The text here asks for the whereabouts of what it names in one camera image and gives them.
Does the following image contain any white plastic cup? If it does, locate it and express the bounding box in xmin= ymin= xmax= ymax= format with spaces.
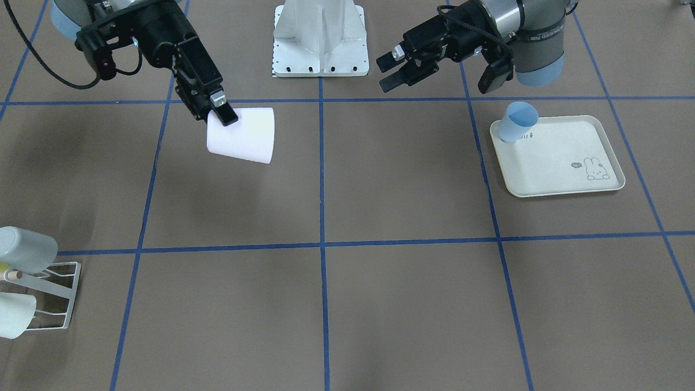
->
xmin=1 ymin=226 xmax=59 ymax=274

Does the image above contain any pale green cup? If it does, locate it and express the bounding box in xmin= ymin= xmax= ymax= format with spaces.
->
xmin=1 ymin=292 xmax=37 ymax=339

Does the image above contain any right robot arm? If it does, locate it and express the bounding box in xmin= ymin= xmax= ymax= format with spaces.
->
xmin=50 ymin=1 xmax=238 ymax=125

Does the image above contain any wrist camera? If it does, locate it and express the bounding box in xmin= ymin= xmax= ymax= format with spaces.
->
xmin=75 ymin=24 xmax=144 ymax=81
xmin=477 ymin=51 xmax=514 ymax=94

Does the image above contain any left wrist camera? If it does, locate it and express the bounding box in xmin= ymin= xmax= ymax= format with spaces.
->
xmin=477 ymin=51 xmax=514 ymax=94

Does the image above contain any cream cartoon tray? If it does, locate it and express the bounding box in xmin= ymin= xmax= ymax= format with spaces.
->
xmin=489 ymin=115 xmax=626 ymax=198

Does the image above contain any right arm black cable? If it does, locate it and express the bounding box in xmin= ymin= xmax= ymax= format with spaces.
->
xmin=3 ymin=0 xmax=144 ymax=90

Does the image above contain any white wire cup rack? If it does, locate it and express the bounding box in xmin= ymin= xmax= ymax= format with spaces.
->
xmin=2 ymin=261 xmax=82 ymax=331

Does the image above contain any pink plastic cup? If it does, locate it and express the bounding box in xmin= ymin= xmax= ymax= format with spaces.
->
xmin=206 ymin=108 xmax=275 ymax=164

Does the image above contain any blue cup front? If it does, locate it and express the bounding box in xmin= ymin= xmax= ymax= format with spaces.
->
xmin=497 ymin=101 xmax=539 ymax=143

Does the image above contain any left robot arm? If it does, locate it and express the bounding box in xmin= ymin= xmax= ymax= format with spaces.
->
xmin=376 ymin=1 xmax=577 ymax=94

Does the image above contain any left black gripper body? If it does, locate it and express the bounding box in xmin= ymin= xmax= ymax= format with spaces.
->
xmin=429 ymin=14 xmax=506 ymax=64

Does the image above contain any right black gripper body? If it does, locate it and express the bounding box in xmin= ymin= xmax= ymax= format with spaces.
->
xmin=132 ymin=5 xmax=224 ymax=109

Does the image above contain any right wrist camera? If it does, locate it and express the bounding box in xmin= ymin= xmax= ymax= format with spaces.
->
xmin=75 ymin=24 xmax=144 ymax=81

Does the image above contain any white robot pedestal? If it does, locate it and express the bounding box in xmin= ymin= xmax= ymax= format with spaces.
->
xmin=271 ymin=1 xmax=370 ymax=78

